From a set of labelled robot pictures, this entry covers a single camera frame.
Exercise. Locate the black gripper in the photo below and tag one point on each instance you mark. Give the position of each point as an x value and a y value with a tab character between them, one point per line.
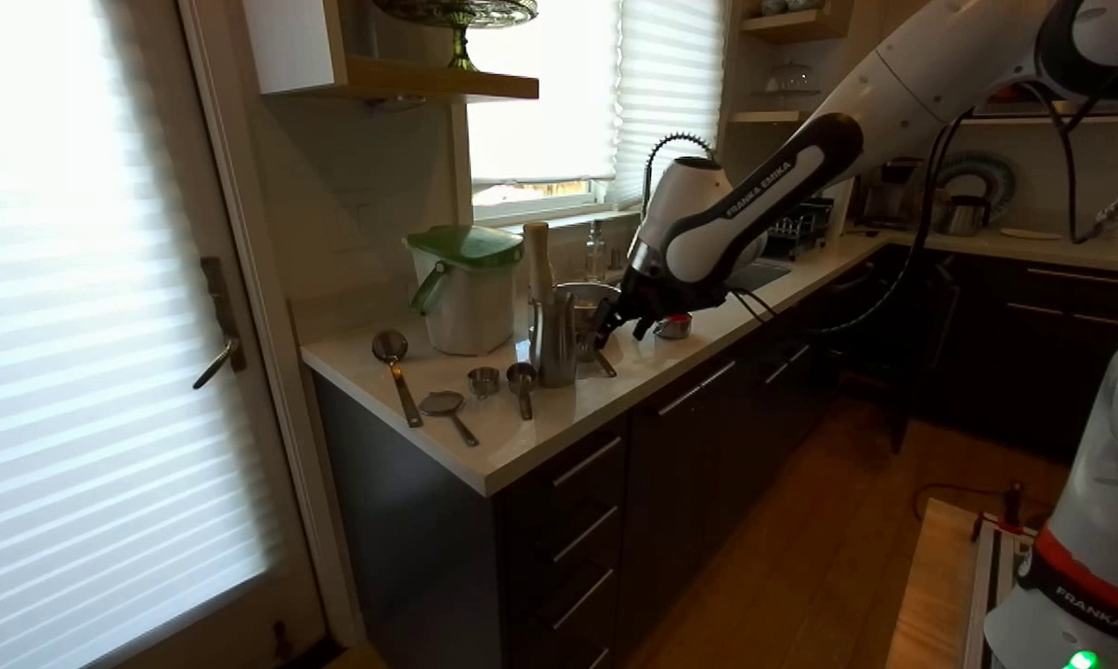
652	298

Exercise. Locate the tall silver steel cup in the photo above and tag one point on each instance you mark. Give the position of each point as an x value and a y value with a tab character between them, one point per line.
560	338

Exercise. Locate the small steel measuring cup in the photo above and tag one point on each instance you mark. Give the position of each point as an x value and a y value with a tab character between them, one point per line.
484	382

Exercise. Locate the flat round measuring spoon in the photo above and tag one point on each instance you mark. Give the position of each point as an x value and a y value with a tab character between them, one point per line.
444	404

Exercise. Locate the large round measuring spoon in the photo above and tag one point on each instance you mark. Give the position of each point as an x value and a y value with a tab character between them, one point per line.
391	351

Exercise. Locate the steel mixing bowl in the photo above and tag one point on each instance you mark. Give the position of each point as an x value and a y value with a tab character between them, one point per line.
591	298

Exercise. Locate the clear plastic water bottle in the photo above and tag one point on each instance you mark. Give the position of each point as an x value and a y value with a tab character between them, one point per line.
594	253

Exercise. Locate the white container with green lid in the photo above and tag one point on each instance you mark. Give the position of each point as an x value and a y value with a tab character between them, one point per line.
470	298

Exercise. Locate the steel faucet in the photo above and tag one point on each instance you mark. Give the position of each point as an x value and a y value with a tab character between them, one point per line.
659	169

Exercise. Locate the dark sink cabinet door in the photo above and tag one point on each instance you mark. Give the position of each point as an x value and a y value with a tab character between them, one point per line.
790	392

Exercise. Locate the black dish rack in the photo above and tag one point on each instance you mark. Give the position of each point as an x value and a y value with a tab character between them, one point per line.
805	229

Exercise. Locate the dark drawer cabinet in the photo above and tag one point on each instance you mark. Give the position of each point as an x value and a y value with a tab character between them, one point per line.
560	532

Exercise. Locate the black coffee maker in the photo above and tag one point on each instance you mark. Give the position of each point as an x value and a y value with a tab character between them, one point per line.
890	193

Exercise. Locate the open wooden shelves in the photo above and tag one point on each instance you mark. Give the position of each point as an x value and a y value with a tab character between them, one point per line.
785	75

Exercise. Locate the green glass cake stand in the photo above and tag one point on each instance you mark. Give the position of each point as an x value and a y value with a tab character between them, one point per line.
459	16

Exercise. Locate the round steel appliance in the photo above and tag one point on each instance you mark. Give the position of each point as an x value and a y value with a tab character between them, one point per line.
976	193

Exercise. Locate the wooden platform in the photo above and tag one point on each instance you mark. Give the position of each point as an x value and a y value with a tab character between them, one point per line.
933	596

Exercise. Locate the glass door with white blind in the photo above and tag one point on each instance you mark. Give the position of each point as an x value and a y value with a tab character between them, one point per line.
98	336

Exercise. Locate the window with white frame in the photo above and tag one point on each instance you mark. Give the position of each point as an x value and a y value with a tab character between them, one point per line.
543	125

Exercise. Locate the dark back wall cabinets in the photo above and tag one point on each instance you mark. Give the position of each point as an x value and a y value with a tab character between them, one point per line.
1025	346

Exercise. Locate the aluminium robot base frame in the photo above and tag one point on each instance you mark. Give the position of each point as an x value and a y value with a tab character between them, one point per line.
1008	581

